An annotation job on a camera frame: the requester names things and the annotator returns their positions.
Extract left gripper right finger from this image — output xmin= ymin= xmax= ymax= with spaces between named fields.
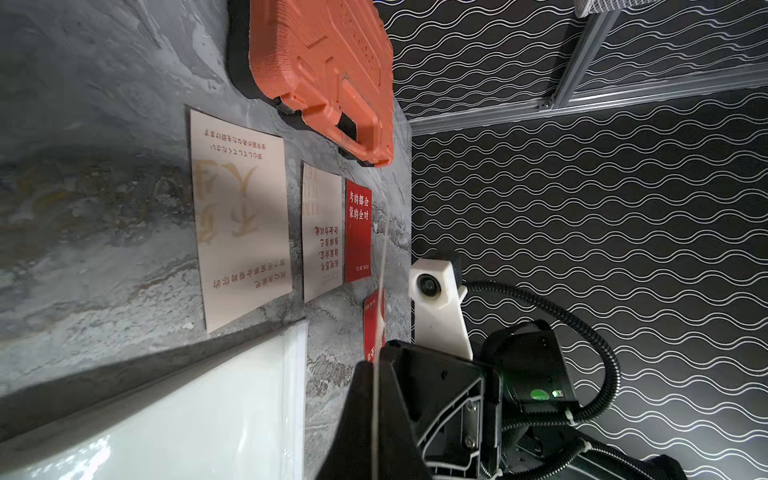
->
xmin=374 ymin=361 xmax=432 ymax=479

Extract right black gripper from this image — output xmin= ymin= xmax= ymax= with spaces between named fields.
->
xmin=380 ymin=340 xmax=502 ymax=479

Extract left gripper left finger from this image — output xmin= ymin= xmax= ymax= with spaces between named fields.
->
xmin=316 ymin=361 xmax=373 ymax=480

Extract white photo album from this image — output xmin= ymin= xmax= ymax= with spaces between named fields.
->
xmin=1 ymin=322 xmax=308 ymax=479

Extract beige card gold characters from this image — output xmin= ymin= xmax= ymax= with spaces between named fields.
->
xmin=189 ymin=110 xmax=293 ymax=332

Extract beige card red characters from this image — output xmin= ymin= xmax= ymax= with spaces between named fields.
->
xmin=370 ymin=223 xmax=389 ymax=480

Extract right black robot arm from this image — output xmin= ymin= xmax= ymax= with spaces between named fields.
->
xmin=380 ymin=281 xmax=684 ymax=479

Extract red card right side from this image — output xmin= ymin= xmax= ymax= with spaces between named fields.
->
xmin=363 ymin=289 xmax=386 ymax=362

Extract red card top row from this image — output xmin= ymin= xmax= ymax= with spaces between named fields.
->
xmin=344 ymin=180 xmax=373 ymax=283

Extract beige card small red text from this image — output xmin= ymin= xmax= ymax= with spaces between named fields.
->
xmin=301 ymin=163 xmax=344 ymax=303

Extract orange plastic tool case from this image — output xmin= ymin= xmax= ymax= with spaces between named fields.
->
xmin=225 ymin=0 xmax=394 ymax=168

